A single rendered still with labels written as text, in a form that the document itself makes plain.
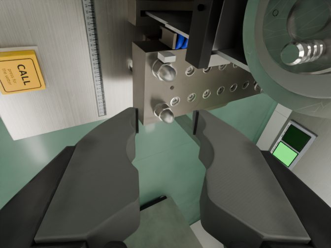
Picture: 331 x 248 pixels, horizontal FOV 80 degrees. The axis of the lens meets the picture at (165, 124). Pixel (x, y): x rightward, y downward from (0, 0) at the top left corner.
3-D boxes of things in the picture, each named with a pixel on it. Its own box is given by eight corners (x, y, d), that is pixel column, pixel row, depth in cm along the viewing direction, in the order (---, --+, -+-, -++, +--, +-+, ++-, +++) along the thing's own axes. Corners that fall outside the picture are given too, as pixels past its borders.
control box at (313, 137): (289, 119, 51) (316, 137, 47) (291, 119, 52) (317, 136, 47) (253, 178, 67) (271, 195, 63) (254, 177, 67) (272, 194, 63)
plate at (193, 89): (131, 41, 37) (146, 52, 33) (269, 31, 54) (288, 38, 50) (132, 111, 47) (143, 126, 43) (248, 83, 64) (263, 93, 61)
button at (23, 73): (-15, 52, 33) (-16, 58, 31) (34, 49, 36) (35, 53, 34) (3, 89, 37) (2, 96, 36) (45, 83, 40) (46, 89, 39)
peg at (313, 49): (301, 38, 12) (303, 62, 12) (325, 35, 13) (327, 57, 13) (278, 46, 13) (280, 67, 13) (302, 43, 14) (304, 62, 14)
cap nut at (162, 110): (153, 103, 41) (164, 115, 38) (169, 100, 42) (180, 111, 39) (152, 117, 43) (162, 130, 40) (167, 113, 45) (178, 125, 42)
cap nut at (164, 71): (151, 58, 34) (164, 69, 31) (169, 56, 36) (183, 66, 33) (150, 78, 37) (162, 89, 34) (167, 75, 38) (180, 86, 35)
